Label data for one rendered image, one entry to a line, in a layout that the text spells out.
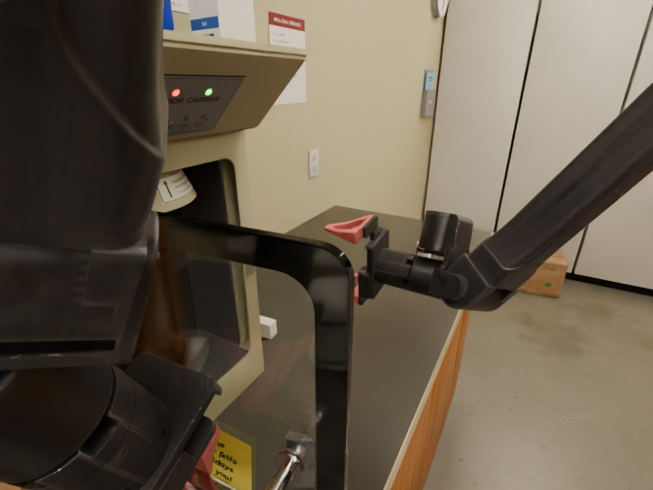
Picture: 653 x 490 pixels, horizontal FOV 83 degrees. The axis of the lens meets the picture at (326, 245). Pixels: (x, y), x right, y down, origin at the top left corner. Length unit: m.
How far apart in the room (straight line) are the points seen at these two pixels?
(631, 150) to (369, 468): 0.52
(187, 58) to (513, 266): 0.41
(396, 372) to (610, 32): 2.82
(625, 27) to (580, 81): 0.35
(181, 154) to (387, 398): 0.54
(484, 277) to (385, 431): 0.33
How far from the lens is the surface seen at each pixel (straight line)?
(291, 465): 0.33
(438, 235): 0.55
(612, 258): 3.51
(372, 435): 0.69
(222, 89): 0.45
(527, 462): 2.00
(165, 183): 0.53
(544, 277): 3.16
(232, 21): 0.47
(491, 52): 3.27
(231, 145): 0.58
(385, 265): 0.57
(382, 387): 0.76
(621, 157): 0.47
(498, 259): 0.49
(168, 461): 0.24
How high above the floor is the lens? 1.47
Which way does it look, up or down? 24 degrees down
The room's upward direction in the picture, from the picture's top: straight up
